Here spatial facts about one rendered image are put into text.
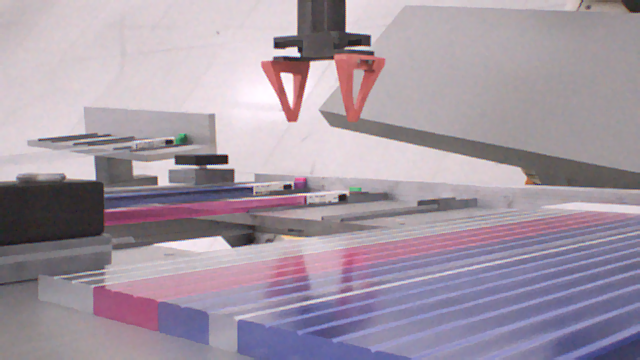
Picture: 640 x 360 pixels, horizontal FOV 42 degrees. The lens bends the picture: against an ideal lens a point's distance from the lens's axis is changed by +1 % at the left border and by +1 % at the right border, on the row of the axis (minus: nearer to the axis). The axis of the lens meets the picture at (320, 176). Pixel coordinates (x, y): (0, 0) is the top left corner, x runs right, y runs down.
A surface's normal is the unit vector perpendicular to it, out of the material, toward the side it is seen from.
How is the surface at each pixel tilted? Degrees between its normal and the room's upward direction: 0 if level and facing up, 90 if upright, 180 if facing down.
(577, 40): 0
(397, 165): 0
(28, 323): 47
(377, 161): 0
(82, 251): 90
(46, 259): 90
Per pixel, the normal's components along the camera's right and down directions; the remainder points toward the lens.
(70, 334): 0.00, -1.00
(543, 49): -0.51, -0.65
